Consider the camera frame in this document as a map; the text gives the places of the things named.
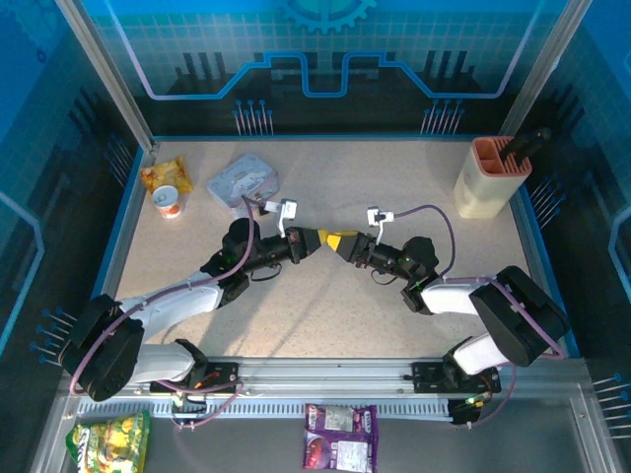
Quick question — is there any grey plastic pouch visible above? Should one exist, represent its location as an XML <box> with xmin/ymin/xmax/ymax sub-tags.
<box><xmin>206</xmin><ymin>153</ymin><xmax>284</xmax><ymax>221</ymax></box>

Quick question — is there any cream utensil holder orange insert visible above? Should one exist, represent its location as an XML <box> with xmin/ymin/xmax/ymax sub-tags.
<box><xmin>453</xmin><ymin>136</ymin><xmax>534</xmax><ymax>220</ymax></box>

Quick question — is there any small red-white cup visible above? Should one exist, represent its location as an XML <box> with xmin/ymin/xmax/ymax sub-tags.
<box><xmin>151</xmin><ymin>184</ymin><xmax>185</xmax><ymax>220</ymax></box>

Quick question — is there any yellow snack packet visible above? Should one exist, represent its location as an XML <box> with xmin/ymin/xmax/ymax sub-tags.
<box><xmin>140</xmin><ymin>155</ymin><xmax>195</xmax><ymax>196</ymax></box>

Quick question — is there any purple snack bag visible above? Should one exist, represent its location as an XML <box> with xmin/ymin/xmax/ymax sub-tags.
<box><xmin>302</xmin><ymin>402</ymin><xmax>380</xmax><ymax>473</ymax></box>

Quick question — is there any green yellow snack bag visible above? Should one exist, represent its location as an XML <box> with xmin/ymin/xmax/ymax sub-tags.
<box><xmin>65</xmin><ymin>409</ymin><xmax>152</xmax><ymax>473</ymax></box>

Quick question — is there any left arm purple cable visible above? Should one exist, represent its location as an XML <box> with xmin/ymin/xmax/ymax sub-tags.
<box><xmin>68</xmin><ymin>195</ymin><xmax>270</xmax><ymax>434</ymax></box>

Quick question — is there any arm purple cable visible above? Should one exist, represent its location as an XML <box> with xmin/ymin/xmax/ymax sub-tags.
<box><xmin>392</xmin><ymin>204</ymin><xmax>567</xmax><ymax>433</ymax></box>
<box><xmin>68</xmin><ymin>195</ymin><xmax>270</xmax><ymax>434</ymax></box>

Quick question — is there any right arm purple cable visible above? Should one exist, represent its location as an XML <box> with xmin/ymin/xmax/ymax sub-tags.
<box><xmin>392</xmin><ymin>204</ymin><xmax>567</xmax><ymax>433</ymax></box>

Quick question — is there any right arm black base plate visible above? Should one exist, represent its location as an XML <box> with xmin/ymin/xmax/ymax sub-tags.
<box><xmin>410</xmin><ymin>361</ymin><xmax>503</xmax><ymax>395</ymax></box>

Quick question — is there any aluminium mounting rail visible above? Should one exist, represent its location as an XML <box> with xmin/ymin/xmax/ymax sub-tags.
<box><xmin>58</xmin><ymin>355</ymin><xmax>593</xmax><ymax>396</ymax></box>

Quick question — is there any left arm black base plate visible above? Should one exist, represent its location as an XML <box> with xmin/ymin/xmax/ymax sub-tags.
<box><xmin>149</xmin><ymin>361</ymin><xmax>242</xmax><ymax>395</ymax></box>

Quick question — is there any white slotted cable duct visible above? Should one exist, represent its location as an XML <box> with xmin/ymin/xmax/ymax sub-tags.
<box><xmin>77</xmin><ymin>397</ymin><xmax>456</xmax><ymax>421</ymax></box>

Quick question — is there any black utensil handle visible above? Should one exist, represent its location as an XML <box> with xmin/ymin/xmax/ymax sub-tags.
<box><xmin>500</xmin><ymin>126</ymin><xmax>553</xmax><ymax>164</ymax></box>

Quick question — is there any aluminium frame post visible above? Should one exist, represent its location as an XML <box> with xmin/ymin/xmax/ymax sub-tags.
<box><xmin>54</xmin><ymin>0</ymin><xmax>158</xmax><ymax>153</ymax></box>
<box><xmin>497</xmin><ymin>0</ymin><xmax>594</xmax><ymax>139</ymax></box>

